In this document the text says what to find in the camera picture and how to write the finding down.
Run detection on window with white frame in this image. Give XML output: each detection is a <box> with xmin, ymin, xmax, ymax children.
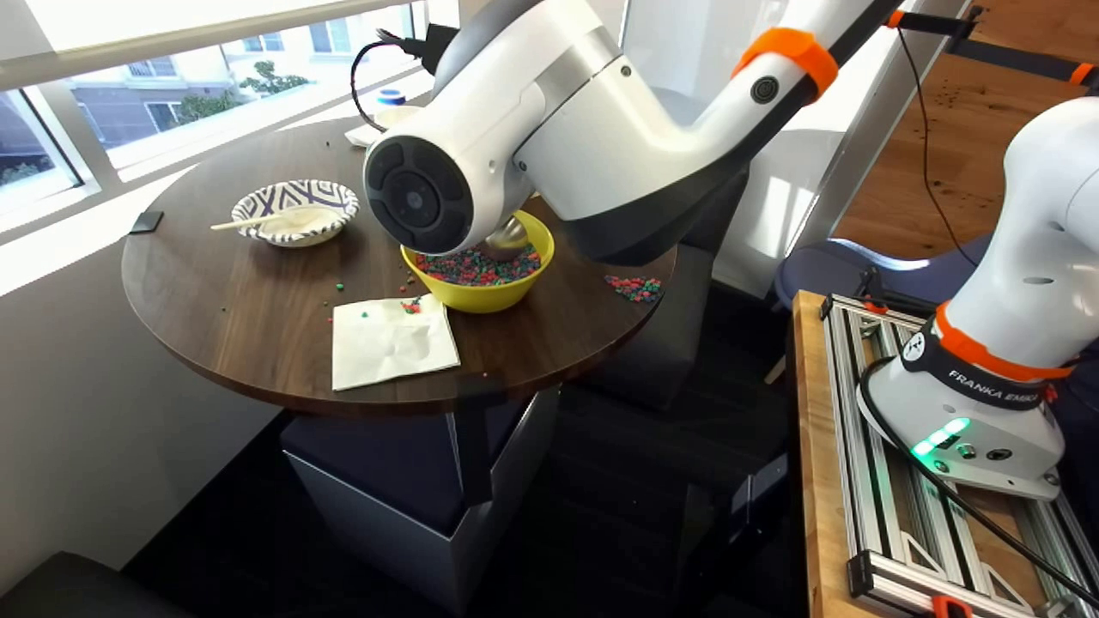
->
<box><xmin>0</xmin><ymin>0</ymin><xmax>463</xmax><ymax>238</ymax></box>

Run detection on small white packet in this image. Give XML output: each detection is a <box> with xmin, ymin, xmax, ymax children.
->
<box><xmin>339</xmin><ymin>118</ymin><xmax>384</xmax><ymax>152</ymax></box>

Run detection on black stand with orange clamps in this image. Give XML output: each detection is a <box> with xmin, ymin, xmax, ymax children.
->
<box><xmin>885</xmin><ymin>5</ymin><xmax>1099</xmax><ymax>96</ymax></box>

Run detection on aluminium profile frame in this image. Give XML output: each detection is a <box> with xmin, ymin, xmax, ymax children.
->
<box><xmin>821</xmin><ymin>290</ymin><xmax>1099</xmax><ymax>618</ymax></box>

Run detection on colourful cereal pieces in bowl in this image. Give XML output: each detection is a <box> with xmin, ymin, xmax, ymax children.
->
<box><xmin>411</xmin><ymin>239</ymin><xmax>547</xmax><ymax>290</ymax></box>

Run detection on dark blue chair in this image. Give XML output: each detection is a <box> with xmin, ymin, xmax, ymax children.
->
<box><xmin>772</xmin><ymin>233</ymin><xmax>999</xmax><ymax>320</ymax></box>

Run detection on wooden bench top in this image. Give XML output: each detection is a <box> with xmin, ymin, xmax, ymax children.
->
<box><xmin>789</xmin><ymin>284</ymin><xmax>1099</xmax><ymax>618</ymax></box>

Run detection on black base cable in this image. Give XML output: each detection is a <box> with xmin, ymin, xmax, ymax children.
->
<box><xmin>856</xmin><ymin>352</ymin><xmax>1099</xmax><ymax>610</ymax></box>

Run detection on black white patterned bowl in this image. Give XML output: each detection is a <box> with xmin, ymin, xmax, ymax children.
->
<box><xmin>227</xmin><ymin>175</ymin><xmax>363</xmax><ymax>255</ymax></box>

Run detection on spilled colourful cereal pile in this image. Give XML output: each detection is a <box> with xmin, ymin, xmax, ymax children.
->
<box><xmin>601</xmin><ymin>269</ymin><xmax>666</xmax><ymax>306</ymax></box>

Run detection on black floor box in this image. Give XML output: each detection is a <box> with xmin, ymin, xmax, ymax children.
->
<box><xmin>666</xmin><ymin>438</ymin><xmax>799</xmax><ymax>610</ymax></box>

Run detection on light wooden spoon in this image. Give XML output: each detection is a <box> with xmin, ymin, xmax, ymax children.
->
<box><xmin>206</xmin><ymin>205</ymin><xmax>303</xmax><ymax>238</ymax></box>

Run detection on yellow bowl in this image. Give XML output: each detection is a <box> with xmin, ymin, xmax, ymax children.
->
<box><xmin>394</xmin><ymin>205</ymin><xmax>560</xmax><ymax>317</ymax></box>

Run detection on round dark wooden table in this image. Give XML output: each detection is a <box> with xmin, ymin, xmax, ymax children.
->
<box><xmin>118</xmin><ymin>109</ymin><xmax>679</xmax><ymax>513</ymax></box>

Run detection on white paper napkin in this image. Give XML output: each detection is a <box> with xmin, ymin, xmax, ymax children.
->
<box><xmin>331</xmin><ymin>291</ymin><xmax>463</xmax><ymax>396</ymax></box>

